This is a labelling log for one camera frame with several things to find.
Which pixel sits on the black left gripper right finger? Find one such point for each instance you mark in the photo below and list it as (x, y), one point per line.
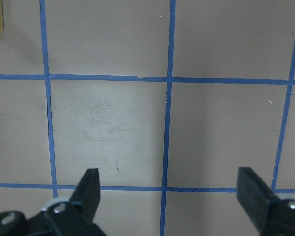
(270, 213)

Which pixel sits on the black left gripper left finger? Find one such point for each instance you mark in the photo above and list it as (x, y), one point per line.
(71, 217)

